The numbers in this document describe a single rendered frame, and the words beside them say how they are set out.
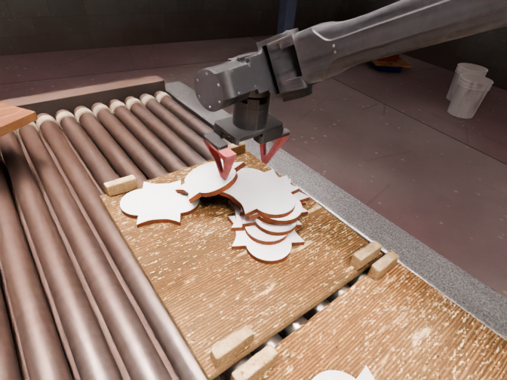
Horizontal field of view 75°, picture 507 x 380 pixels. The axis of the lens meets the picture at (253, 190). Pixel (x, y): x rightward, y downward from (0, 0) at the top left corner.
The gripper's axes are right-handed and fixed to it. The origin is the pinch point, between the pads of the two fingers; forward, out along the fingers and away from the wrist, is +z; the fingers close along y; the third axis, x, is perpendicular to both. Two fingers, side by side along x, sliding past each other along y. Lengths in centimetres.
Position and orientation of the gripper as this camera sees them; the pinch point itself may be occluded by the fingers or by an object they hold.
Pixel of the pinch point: (244, 167)
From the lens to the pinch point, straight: 61.7
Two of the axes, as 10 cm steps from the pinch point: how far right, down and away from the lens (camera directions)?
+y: -7.7, 3.4, -5.4
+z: -1.0, 7.7, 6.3
